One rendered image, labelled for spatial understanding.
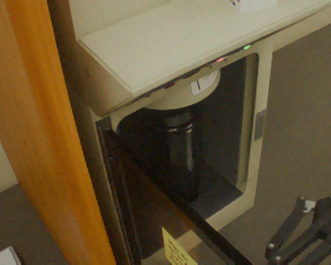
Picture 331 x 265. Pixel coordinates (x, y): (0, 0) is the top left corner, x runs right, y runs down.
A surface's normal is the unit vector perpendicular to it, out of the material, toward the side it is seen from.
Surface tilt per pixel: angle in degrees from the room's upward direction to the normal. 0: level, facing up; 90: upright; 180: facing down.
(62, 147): 90
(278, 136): 0
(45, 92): 90
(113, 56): 0
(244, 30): 0
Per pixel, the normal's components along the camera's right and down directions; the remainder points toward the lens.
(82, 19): 0.65, 0.50
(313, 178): 0.02, -0.76
